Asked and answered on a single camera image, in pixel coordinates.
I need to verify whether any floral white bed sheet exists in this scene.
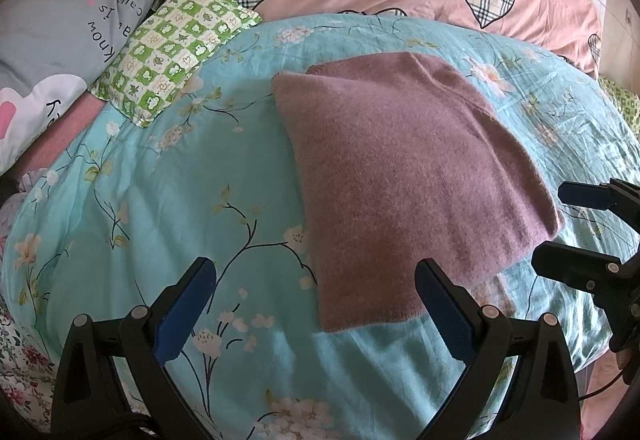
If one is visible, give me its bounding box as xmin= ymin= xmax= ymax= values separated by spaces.
xmin=1 ymin=169 xmax=56 ymax=434

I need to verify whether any green checkered pillow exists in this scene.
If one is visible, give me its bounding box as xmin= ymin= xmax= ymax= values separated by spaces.
xmin=90 ymin=0 xmax=262 ymax=127

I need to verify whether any mauve knitted sweater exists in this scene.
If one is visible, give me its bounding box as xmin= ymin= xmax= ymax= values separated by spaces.
xmin=271 ymin=52 xmax=563 ymax=332

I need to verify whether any grey printed pillow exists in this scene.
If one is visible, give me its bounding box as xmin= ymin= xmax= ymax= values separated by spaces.
xmin=1 ymin=0 xmax=154 ymax=171

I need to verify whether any teal floral quilt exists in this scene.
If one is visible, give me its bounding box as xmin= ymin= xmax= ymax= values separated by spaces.
xmin=1 ymin=15 xmax=639 ymax=439

